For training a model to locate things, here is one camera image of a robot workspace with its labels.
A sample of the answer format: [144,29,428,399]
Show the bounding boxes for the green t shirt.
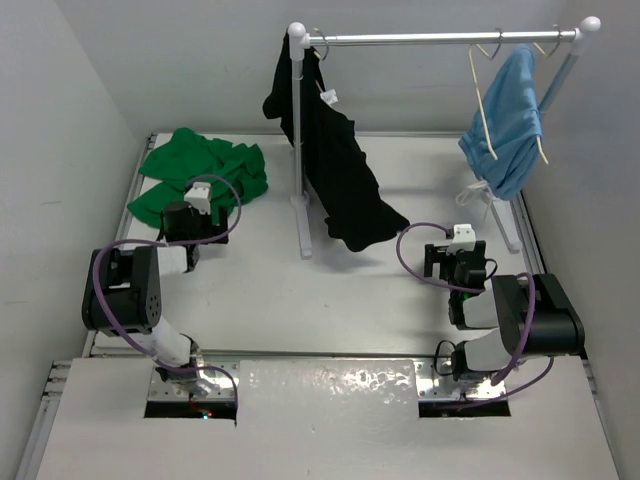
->
[127,128,268,229]

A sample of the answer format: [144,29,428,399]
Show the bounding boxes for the cream wire hanger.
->
[467,28,503,160]

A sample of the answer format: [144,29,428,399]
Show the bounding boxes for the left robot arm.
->
[81,201,233,376]

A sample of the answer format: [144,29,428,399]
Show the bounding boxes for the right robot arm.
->
[424,241,585,383]

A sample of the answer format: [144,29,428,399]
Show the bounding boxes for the black t shirt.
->
[262,32,411,254]

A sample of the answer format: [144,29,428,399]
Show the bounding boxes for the hanger holding blue shorts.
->
[532,24,562,165]

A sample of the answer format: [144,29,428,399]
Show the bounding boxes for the hanger holding black shirt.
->
[308,27,331,96]

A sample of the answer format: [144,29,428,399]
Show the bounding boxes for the light blue shorts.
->
[458,44,543,201]

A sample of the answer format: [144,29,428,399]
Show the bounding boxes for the white front cover panel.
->
[38,358,617,479]

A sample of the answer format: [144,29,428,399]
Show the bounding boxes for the silver white clothes rack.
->
[287,16,601,260]

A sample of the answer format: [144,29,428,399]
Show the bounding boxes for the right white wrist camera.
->
[446,224,476,255]

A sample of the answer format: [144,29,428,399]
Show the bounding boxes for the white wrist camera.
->
[184,182,211,215]
[446,224,476,255]

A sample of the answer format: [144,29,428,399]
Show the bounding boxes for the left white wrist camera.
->
[184,182,211,215]

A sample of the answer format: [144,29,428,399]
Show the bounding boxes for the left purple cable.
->
[93,174,243,416]

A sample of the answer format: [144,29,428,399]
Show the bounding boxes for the purple cable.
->
[93,174,243,416]
[396,222,555,404]

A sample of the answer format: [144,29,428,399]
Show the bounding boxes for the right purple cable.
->
[396,222,555,404]

